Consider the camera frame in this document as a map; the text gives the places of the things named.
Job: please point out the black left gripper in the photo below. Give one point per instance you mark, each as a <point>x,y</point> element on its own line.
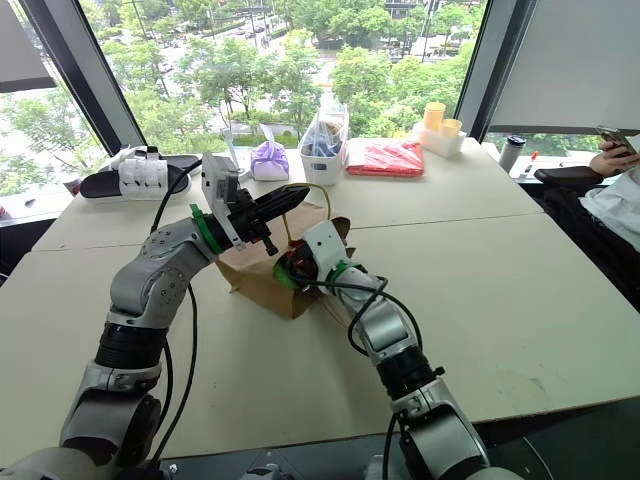
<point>247,220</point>

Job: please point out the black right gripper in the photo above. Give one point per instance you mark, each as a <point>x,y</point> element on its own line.
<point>302,265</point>

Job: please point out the green plush toy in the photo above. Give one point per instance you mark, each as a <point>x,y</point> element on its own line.
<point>281,272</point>

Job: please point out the brown paper bag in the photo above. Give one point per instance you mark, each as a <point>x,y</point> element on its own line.
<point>260,270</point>

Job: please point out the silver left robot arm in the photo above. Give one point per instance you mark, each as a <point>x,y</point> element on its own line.
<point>145,285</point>

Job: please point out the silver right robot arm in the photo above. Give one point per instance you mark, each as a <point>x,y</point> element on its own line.
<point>385,330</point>

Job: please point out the purple tied plastic bag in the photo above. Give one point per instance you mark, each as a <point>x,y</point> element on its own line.
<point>270,162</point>

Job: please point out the bystander bare hand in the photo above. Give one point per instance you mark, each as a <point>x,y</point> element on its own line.
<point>612,157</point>

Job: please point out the white plastic storage bin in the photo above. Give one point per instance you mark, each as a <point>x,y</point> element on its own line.
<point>322,167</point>

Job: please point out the clear plastic bags bundle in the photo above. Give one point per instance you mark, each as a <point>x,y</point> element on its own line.
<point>325,132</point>

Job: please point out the red packet stack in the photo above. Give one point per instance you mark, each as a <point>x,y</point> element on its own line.
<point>385,157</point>

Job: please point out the white rectangular tray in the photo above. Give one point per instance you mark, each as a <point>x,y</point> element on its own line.
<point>440,142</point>

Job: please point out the tall yellow cup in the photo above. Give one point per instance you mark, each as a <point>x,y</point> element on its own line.
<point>434,116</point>

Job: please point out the short yellow cup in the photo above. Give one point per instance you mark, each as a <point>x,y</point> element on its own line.
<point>451,128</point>

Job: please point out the small red white cup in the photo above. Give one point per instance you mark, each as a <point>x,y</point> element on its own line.
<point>73,186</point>

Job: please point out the white tumbler black lid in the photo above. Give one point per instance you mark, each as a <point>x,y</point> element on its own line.
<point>511,156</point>

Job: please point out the white marker pen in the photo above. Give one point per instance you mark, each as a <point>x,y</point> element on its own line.
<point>528,167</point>

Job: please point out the black chair armrest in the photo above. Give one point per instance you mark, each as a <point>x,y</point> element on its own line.
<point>567,175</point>

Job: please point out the bystander white shirt body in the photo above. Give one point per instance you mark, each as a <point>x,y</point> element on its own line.
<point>617,205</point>

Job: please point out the smartphone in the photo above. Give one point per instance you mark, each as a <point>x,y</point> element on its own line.
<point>620,136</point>

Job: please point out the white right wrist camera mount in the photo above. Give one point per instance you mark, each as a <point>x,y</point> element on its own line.
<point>325,245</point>

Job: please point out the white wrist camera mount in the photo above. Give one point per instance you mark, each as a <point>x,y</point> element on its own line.
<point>325,245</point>
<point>217,182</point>

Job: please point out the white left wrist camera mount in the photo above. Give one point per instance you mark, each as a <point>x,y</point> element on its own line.
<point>217,182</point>

